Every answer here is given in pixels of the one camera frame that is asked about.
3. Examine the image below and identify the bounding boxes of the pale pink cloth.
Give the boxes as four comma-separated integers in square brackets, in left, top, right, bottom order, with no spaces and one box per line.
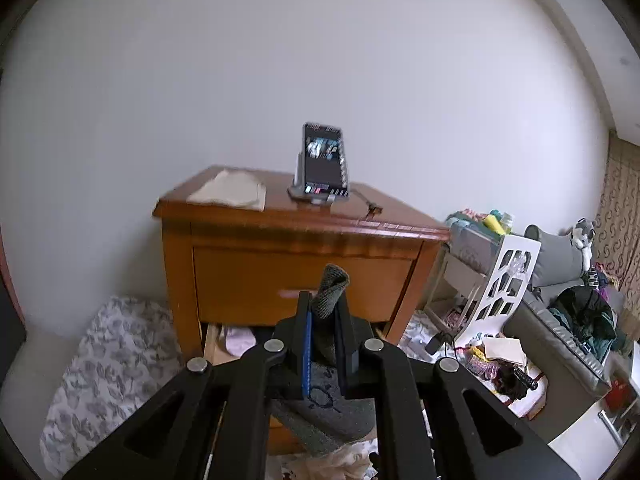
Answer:
[224,327,257,357]

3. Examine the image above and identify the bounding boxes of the wooden nightstand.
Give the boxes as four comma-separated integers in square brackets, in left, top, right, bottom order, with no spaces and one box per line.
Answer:
[152,165,451,456]

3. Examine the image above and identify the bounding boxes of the black charger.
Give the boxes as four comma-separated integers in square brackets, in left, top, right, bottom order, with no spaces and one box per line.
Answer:
[424,332,453,356]

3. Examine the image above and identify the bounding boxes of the black cable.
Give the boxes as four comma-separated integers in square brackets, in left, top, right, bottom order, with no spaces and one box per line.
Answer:
[350,185,386,221]

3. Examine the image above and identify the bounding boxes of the dark green clothes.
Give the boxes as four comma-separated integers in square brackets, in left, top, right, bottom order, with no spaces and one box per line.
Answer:
[547,285,626,356]

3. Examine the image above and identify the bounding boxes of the smartphone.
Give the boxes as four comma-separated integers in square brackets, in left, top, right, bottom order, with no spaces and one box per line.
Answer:
[301,122,351,200]

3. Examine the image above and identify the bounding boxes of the white cutout rack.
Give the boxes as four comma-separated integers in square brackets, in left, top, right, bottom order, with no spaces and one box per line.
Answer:
[430,232,543,346]

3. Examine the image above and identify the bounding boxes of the black remote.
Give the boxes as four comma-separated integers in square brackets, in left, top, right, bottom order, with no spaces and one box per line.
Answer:
[495,365,541,396]

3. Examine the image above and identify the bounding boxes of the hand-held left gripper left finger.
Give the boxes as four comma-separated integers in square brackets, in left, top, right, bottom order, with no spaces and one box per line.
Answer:
[62,291,314,480]

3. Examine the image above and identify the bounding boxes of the phone stand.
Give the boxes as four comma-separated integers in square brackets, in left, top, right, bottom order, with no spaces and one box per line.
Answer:
[287,152,353,207]

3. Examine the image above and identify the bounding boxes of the grey plush cat toy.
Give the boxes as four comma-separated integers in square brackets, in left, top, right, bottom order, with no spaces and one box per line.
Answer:
[570,217,598,251]

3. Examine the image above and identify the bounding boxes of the colourful clutter pile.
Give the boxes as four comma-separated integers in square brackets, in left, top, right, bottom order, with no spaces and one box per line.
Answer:
[452,345,501,386]

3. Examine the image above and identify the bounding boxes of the grey padded furniture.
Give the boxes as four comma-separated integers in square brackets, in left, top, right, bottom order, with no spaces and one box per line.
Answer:
[502,285,628,401]

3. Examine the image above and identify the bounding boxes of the grey cushion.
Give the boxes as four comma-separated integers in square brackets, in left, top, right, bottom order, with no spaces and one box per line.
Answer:
[524,224,596,288]

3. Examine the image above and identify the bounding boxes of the patterned curtain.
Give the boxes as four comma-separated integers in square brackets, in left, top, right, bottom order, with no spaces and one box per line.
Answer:
[595,130,640,281]

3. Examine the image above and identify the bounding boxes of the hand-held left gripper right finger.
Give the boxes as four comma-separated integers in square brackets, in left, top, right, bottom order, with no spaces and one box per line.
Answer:
[334,294,576,480]

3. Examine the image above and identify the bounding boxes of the cream cloth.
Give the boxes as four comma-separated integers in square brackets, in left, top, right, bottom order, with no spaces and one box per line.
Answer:
[320,437,381,480]

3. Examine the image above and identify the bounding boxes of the grey sock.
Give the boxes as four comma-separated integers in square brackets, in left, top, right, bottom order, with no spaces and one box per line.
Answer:
[270,264,376,458]

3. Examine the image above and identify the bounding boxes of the floral bedsheet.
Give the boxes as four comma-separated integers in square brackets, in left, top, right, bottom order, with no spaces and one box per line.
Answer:
[40,295,451,480]

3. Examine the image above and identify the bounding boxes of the beige cloth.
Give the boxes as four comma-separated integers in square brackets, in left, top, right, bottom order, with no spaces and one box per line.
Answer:
[186,170,268,211]

